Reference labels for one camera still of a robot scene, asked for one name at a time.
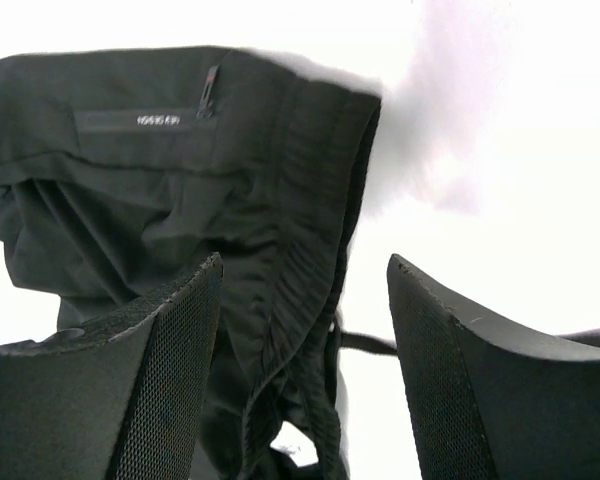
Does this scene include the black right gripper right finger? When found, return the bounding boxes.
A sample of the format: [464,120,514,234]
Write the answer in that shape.
[387,255,600,479]

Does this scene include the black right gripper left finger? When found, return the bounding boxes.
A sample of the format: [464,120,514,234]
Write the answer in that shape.
[0,254,223,479]

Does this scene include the black shorts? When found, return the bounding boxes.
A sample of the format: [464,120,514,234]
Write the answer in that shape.
[0,46,381,479]

